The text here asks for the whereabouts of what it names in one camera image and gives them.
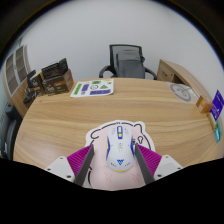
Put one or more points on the small orange box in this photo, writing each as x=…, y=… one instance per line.
x=203, y=104

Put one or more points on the round grey printed mat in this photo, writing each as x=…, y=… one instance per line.
x=181, y=92

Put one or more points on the black mesh office chair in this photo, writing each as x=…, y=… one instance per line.
x=115, y=50

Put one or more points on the teal card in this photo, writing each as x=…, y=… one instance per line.
x=218, y=131

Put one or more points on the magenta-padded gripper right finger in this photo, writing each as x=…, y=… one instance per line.
x=150, y=160

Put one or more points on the black cardboard box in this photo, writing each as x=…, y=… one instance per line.
x=53, y=69

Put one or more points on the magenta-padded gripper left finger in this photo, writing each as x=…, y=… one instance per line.
x=79, y=160

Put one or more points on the tall brown cardboard box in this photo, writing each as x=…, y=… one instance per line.
x=37, y=85

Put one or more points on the pink pig-shaped mouse pad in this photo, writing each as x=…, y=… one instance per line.
x=100, y=140

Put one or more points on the wide brown cardboard box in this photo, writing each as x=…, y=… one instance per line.
x=59, y=83

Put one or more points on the wooden shelf unit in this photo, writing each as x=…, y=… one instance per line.
x=16, y=73

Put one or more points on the white blue yellow computer mouse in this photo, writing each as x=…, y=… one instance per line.
x=120, y=148

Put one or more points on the purple card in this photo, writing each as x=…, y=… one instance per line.
x=218, y=106

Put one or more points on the wooden side desk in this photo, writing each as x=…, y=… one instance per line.
x=176, y=71

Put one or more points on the white sticker sheet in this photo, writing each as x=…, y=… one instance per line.
x=92, y=88

